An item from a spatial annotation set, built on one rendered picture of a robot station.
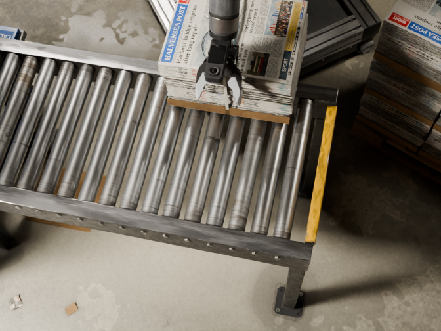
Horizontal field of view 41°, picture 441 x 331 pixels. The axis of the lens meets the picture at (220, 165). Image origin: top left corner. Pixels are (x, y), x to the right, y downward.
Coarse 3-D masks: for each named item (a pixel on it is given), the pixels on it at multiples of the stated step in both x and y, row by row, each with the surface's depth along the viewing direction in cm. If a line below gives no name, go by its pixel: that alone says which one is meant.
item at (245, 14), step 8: (240, 0) 171; (248, 0) 170; (248, 8) 169; (240, 16) 168; (248, 16) 168; (240, 24) 167; (240, 32) 166; (240, 40) 164; (240, 48) 163; (216, 88) 168; (232, 96) 171; (224, 104) 176; (232, 104) 175
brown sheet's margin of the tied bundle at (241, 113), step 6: (240, 114) 178; (246, 114) 178; (252, 114) 177; (258, 114) 176; (264, 114) 175; (270, 114) 174; (264, 120) 178; (270, 120) 178; (276, 120) 177; (282, 120) 176; (288, 120) 175
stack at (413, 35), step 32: (416, 0) 190; (384, 32) 193; (416, 32) 185; (384, 64) 208; (416, 64) 197; (384, 96) 224; (416, 96) 211; (352, 128) 258; (384, 128) 243; (416, 128) 229
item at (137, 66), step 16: (0, 48) 197; (16, 48) 196; (32, 48) 196; (48, 48) 195; (64, 48) 195; (80, 64) 193; (96, 64) 192; (112, 64) 191; (128, 64) 191; (144, 64) 190; (112, 80) 199; (304, 96) 182; (320, 96) 182; (336, 96) 181; (320, 112) 188
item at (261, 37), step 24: (264, 0) 170; (288, 0) 169; (264, 24) 166; (288, 24) 165; (264, 48) 163; (288, 48) 162; (264, 72) 159; (288, 72) 159; (264, 96) 166; (288, 96) 163
